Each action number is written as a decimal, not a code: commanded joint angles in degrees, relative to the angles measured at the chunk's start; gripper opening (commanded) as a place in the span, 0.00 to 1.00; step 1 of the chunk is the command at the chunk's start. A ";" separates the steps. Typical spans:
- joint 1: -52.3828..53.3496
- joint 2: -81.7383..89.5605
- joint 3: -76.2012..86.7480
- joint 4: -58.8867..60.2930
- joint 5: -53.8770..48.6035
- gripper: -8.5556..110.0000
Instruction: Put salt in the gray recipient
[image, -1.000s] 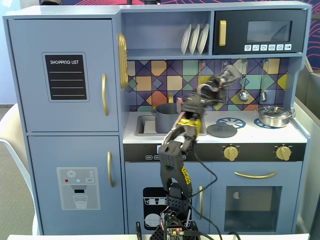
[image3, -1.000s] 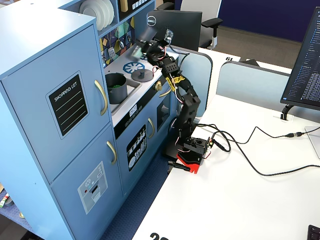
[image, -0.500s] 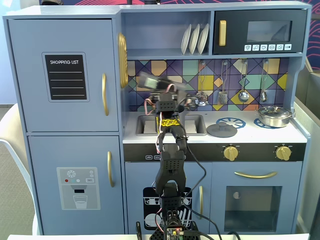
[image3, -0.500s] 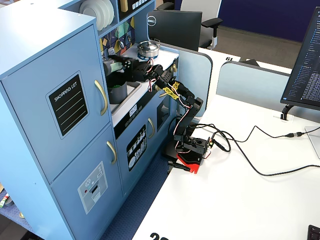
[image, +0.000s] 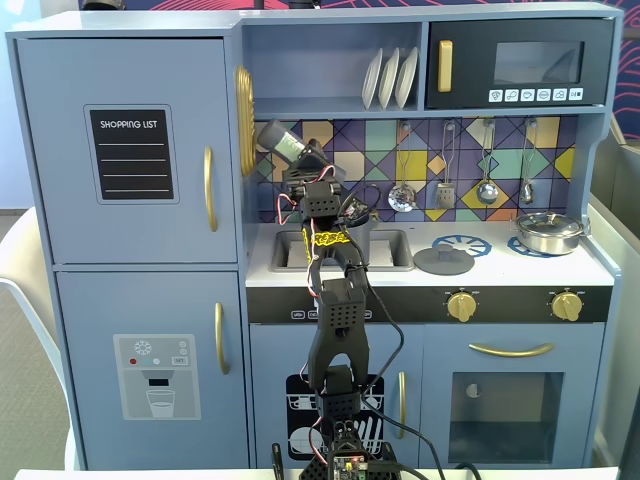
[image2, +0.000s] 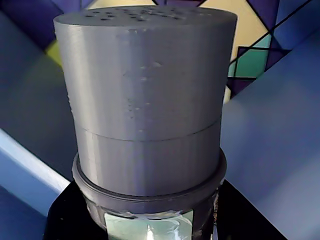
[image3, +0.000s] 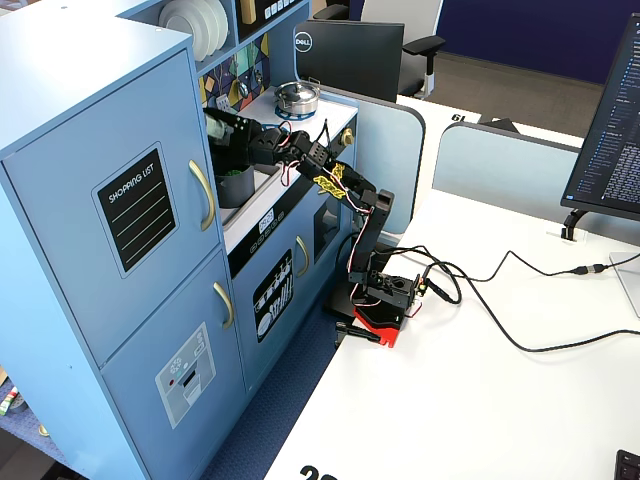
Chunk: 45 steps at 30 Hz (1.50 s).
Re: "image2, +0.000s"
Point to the gray salt shaker green label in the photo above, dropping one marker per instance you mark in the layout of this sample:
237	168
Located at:
145	100

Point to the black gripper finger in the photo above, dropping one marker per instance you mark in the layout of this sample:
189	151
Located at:
223	225
70	217

